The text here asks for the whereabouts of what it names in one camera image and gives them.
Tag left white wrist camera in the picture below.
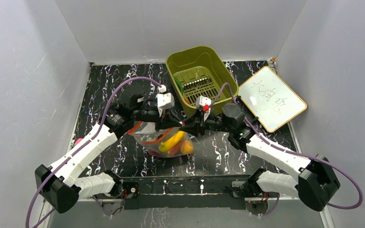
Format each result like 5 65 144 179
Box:
156 93 174 116

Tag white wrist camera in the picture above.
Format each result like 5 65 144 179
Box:
156 93 174 116
195 95 212 121

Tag black metal base rail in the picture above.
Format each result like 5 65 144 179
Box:
44 175 327 215

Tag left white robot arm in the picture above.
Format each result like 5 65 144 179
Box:
35 93 182 213

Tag yellow toy banana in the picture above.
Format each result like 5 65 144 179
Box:
158 131 185 152

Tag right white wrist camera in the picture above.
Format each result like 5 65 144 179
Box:
195 95 212 121

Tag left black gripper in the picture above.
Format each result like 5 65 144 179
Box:
133 105 183 133

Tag pink red eraser block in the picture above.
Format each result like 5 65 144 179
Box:
74 138 83 146

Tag olive green plastic basket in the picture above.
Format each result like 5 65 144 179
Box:
165 46 239 116

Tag clear zip bag orange zipper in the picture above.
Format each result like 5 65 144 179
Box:
127 122 194 158

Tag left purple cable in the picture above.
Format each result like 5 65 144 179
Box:
25 76 167 228

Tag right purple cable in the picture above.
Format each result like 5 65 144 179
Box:
210 82 363 210

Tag small whiteboard wooden frame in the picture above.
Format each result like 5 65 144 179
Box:
238 66 307 133

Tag orange toy fruit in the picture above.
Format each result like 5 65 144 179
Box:
180 140 194 155

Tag purple cable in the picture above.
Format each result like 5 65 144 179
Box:
25 76 167 228
210 82 363 210

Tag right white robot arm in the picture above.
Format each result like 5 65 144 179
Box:
180 103 340 211

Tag green toy vegetable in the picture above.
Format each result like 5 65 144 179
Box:
173 76 183 94

